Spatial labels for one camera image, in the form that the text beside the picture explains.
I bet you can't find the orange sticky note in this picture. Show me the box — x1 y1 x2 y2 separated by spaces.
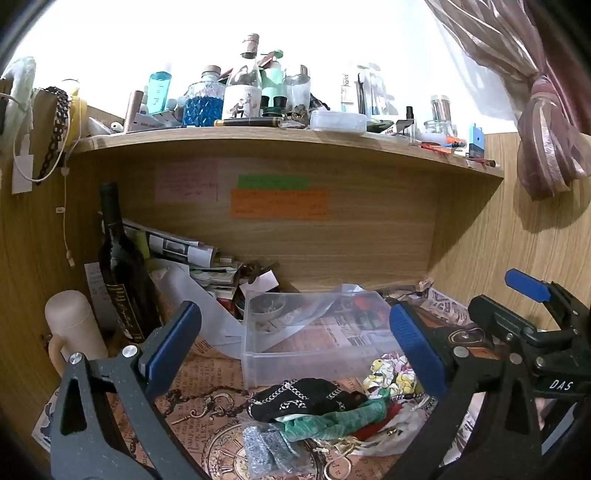
231 188 329 220

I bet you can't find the green scrunchie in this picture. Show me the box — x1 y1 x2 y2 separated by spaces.
283 398 389 441

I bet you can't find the white paper tag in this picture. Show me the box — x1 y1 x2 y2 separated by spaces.
11 154 35 195

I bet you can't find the beige thermos flask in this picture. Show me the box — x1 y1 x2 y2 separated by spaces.
45 290 110 377

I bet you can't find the rolled magazine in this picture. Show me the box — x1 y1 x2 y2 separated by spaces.
122 219 218 268

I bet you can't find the flat clear plastic container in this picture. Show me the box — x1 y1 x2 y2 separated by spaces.
310 109 368 134

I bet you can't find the black gold pen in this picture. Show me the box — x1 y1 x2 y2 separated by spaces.
213 117 283 127

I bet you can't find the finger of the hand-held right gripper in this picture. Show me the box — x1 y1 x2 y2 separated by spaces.
468 295 578 365
505 269 568 324

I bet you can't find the light blue bottle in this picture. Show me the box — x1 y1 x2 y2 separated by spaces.
148 71 172 114

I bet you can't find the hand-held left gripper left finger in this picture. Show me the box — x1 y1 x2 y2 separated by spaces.
50 300 204 480

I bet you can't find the wooden shelf unit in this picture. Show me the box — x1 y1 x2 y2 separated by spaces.
0 76 506 462

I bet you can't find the pink curtain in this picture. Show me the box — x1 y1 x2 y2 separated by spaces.
425 0 591 201

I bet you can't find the dark wine bottle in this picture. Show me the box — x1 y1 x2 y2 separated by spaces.
98 182 160 344

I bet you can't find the black lace headband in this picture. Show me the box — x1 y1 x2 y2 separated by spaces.
34 87 70 182

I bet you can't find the white paper sheet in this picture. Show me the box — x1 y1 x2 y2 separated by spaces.
152 265 245 358

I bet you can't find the white plastic bag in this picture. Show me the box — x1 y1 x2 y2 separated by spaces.
351 406 428 457

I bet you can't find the yellow white patterned scrunchie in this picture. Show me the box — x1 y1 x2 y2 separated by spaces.
362 353 424 398

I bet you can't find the blue textured glass bottle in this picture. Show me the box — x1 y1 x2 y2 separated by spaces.
182 65 226 127

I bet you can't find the small blue box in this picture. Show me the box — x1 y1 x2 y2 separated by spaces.
468 124 485 158

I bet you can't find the black chain print scrunchie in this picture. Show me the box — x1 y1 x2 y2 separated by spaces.
247 377 369 423

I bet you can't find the brown cardboard tube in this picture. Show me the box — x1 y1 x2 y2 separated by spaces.
124 90 144 132

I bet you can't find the white hanging cord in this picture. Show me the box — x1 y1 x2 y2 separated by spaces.
56 166 75 268

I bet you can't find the white fluffy cloth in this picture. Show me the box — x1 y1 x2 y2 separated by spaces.
2 56 37 134

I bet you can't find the clear tool package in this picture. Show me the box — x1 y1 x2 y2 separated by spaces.
342 62 398 116

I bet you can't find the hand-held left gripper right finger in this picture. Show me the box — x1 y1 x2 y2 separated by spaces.
388 302 542 480

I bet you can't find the clear glass jar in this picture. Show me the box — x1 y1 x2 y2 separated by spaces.
425 95 455 137

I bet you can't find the vintage print desk mat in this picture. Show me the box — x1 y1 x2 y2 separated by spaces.
32 286 490 480

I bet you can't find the green sticky note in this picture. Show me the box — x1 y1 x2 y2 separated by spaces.
238 175 309 190

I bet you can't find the pink sticky note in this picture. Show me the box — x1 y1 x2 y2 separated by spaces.
154 161 219 203

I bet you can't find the glass jar with silver lid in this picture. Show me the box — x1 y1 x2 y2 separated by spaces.
284 65 311 116

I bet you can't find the clear bottle with figure label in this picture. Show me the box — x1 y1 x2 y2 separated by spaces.
222 34 263 121

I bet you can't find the glass bowl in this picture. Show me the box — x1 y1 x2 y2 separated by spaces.
249 295 289 326

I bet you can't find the mint green bottle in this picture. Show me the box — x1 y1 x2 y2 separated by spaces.
261 48 287 109

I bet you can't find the clear plastic box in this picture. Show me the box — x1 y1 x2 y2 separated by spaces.
241 287 416 389

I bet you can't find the small white paper box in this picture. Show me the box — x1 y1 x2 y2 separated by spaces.
252 270 280 291

